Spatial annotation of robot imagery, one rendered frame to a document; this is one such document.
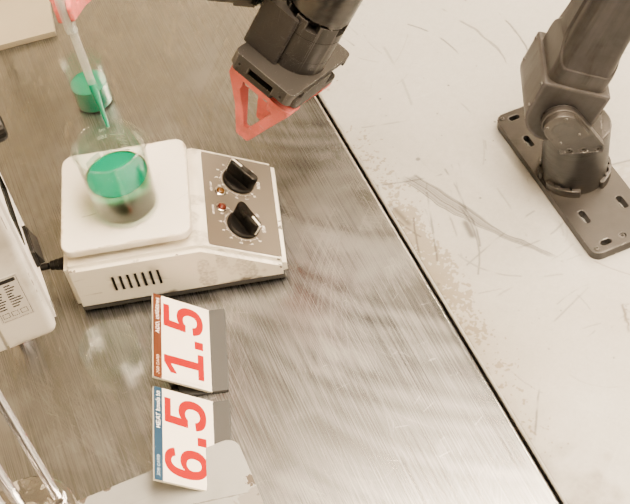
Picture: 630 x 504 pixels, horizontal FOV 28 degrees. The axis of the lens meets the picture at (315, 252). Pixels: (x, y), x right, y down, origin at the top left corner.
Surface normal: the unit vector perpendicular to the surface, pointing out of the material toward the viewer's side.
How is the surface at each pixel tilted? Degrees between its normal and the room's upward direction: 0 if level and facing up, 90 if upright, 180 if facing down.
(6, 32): 0
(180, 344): 40
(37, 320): 90
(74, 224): 0
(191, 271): 90
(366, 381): 0
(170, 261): 90
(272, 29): 71
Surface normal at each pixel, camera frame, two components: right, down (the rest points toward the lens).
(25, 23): -0.11, -0.62
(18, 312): 0.37, 0.70
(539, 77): -0.96, -0.19
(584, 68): -0.01, 0.61
